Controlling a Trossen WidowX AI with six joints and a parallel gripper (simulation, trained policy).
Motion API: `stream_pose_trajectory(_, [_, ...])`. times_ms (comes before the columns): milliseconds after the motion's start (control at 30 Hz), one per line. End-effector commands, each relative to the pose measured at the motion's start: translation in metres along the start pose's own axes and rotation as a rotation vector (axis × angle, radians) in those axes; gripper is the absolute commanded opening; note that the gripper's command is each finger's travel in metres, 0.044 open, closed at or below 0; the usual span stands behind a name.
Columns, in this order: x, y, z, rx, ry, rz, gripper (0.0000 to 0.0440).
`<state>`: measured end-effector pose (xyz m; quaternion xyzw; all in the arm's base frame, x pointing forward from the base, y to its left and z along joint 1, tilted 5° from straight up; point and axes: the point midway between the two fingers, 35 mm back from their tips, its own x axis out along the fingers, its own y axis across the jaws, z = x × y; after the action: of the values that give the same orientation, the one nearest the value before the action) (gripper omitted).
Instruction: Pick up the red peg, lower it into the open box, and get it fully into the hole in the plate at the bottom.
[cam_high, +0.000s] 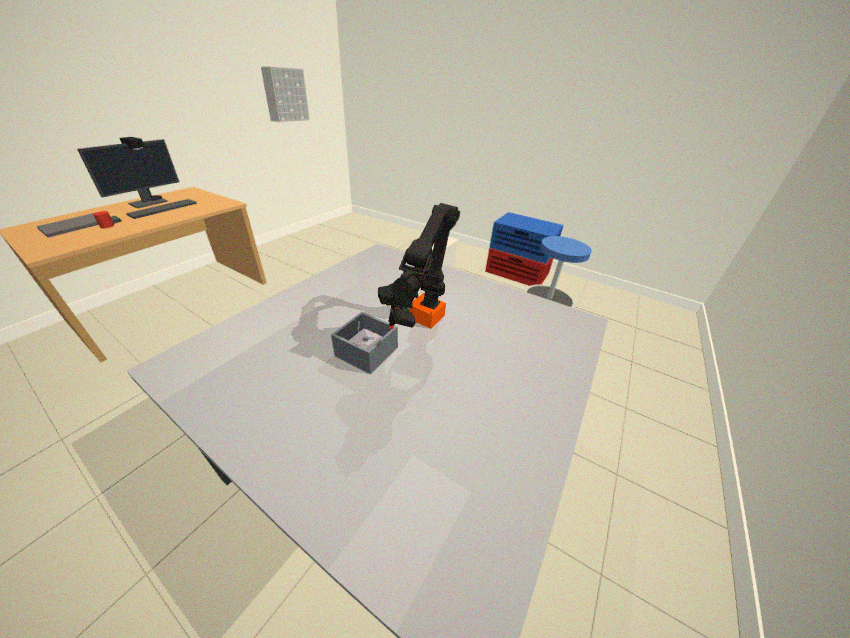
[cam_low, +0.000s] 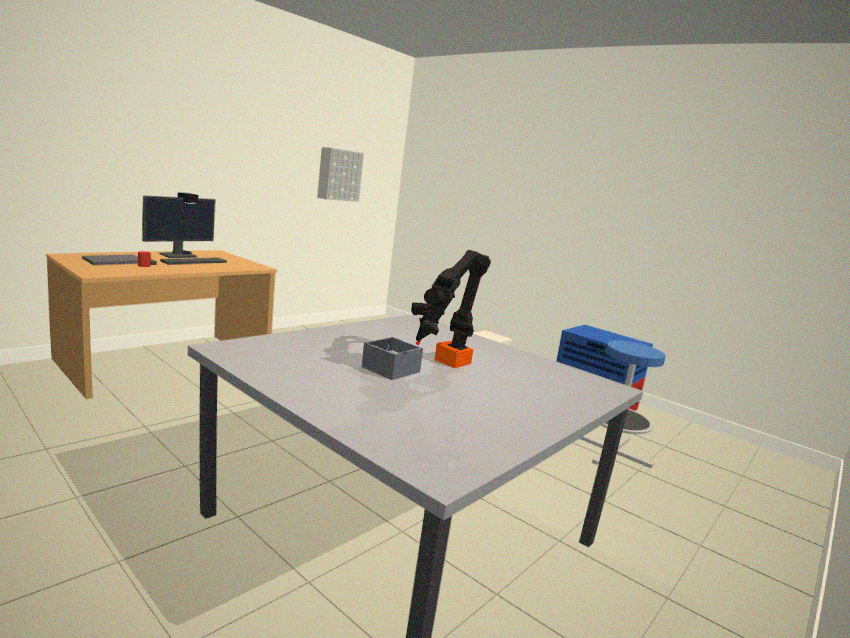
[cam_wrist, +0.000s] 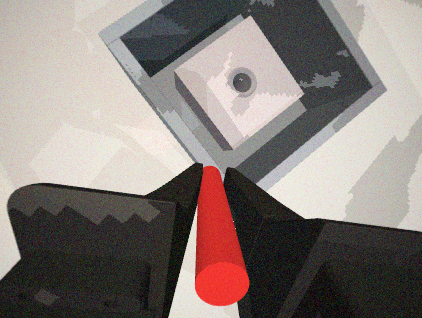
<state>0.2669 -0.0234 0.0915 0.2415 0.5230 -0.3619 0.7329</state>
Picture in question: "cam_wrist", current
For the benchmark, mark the grey open box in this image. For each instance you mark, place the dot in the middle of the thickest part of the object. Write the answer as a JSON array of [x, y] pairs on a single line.
[[310, 37]]

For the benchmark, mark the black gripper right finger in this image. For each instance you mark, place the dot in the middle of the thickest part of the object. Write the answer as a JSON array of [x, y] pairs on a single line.
[[283, 251]]

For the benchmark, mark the red peg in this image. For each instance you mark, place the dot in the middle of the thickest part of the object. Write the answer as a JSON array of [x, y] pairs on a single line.
[[221, 277]]

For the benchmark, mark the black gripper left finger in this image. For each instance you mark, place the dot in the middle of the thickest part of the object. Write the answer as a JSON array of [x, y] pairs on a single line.
[[154, 228]]

